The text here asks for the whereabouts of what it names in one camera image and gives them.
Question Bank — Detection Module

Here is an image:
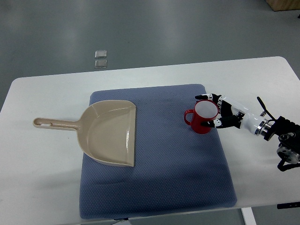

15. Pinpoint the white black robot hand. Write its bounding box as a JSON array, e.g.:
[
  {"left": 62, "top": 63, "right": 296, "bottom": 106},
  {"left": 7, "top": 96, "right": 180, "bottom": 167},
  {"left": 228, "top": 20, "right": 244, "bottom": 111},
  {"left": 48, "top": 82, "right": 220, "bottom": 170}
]
[{"left": 195, "top": 93, "right": 269, "bottom": 135}]

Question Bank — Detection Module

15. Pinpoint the red cup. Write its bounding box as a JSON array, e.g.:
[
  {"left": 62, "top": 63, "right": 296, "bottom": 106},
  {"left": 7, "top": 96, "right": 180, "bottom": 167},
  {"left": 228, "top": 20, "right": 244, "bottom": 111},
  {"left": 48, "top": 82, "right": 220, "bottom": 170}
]
[{"left": 184, "top": 99, "right": 219, "bottom": 134}]

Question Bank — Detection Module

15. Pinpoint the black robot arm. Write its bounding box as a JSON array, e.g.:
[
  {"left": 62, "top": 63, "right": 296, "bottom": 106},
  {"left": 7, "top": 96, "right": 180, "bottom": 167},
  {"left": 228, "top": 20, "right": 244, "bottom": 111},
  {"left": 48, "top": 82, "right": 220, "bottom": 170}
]
[{"left": 257, "top": 97, "right": 300, "bottom": 172}]

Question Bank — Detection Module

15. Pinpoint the beige plastic dustpan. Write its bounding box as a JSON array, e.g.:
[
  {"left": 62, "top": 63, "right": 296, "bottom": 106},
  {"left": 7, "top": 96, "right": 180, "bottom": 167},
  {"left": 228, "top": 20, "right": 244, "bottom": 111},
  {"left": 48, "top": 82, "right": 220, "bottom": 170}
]
[{"left": 33, "top": 100, "right": 136, "bottom": 167}]

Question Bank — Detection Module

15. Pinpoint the blue textured mat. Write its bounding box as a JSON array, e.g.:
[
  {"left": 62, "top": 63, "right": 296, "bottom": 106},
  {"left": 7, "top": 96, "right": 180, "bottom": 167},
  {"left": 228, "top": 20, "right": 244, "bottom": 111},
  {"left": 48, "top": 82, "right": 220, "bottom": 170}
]
[{"left": 79, "top": 84, "right": 237, "bottom": 219}]

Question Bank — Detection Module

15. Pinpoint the white table leg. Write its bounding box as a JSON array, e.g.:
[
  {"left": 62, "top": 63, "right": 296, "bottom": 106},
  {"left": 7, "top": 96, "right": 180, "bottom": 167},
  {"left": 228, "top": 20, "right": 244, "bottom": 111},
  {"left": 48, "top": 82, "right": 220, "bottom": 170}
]
[{"left": 241, "top": 207, "right": 257, "bottom": 225}]

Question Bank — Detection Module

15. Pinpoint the black table control panel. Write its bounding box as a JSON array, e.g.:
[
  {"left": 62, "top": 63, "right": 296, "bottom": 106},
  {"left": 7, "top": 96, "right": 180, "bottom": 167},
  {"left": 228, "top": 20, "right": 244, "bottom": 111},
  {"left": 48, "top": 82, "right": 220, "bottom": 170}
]
[{"left": 277, "top": 202, "right": 300, "bottom": 210}]

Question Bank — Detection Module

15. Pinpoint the wooden box corner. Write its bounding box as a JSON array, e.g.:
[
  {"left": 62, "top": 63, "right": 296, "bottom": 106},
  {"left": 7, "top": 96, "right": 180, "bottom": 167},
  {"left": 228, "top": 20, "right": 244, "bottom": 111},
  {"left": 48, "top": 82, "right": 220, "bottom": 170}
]
[{"left": 266, "top": 0, "right": 300, "bottom": 12}]

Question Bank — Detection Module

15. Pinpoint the upper metal floor plate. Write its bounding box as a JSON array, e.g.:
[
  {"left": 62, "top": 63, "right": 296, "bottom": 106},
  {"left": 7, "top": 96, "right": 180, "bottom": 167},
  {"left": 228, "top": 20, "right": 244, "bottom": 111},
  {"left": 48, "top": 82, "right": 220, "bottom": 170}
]
[{"left": 95, "top": 50, "right": 107, "bottom": 59}]

